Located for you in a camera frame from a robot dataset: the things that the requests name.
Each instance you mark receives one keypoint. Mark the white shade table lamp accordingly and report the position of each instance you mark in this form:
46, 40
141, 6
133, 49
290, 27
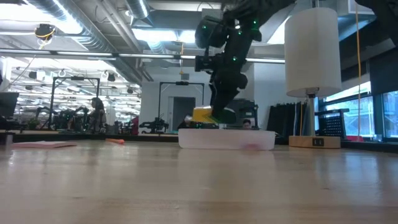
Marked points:
312, 49

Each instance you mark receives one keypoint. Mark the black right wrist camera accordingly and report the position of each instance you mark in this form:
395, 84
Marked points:
205, 63

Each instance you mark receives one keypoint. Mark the black aluminium table frame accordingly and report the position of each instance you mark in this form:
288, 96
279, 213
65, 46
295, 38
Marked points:
93, 137

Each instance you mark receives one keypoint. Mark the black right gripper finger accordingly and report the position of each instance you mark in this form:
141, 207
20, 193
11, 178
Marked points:
225, 102
213, 95

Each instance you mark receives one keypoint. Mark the person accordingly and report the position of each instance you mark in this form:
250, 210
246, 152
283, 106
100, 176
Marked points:
97, 113
246, 124
186, 122

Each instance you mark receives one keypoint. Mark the green crayon box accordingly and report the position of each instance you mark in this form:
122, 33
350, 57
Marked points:
203, 114

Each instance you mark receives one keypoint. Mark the black robot station frame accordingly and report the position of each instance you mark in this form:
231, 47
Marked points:
74, 78
182, 83

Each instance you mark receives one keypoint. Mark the black curtain panels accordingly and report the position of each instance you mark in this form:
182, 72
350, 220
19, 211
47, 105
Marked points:
283, 119

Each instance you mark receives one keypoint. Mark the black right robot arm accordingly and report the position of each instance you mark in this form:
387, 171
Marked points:
248, 9

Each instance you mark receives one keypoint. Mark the orange pencil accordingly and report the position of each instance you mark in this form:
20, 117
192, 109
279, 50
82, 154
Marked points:
115, 141

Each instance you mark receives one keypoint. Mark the pink sticky notes pad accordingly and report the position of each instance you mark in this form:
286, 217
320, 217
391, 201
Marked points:
43, 144

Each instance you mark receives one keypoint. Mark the black monitor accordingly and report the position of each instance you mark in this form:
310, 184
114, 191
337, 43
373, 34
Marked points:
7, 104

